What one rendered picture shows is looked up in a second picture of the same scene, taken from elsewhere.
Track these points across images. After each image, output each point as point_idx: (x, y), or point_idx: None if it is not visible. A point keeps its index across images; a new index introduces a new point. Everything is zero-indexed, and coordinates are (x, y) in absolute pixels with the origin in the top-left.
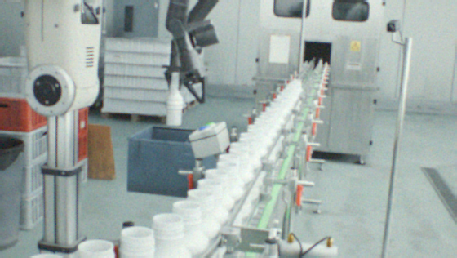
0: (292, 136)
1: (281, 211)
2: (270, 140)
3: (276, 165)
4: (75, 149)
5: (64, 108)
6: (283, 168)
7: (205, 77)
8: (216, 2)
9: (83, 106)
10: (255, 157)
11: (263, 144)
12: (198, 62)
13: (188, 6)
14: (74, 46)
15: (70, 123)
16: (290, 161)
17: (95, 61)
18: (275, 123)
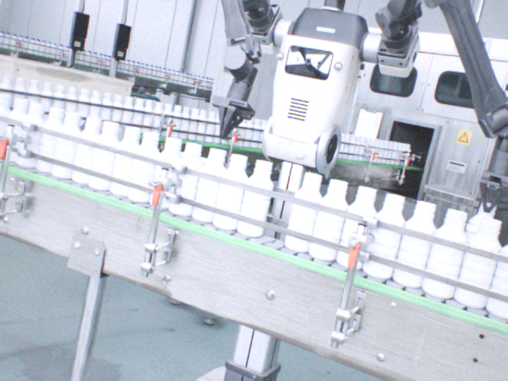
0: (400, 287)
1: (159, 272)
2: (100, 138)
3: (170, 209)
4: (286, 203)
5: (262, 150)
6: (169, 216)
7: (218, 107)
8: (465, 53)
9: (296, 162)
10: (27, 116)
11: (83, 132)
12: (229, 93)
13: (224, 31)
14: (275, 92)
15: (282, 173)
16: (264, 263)
17: (311, 117)
18: (182, 157)
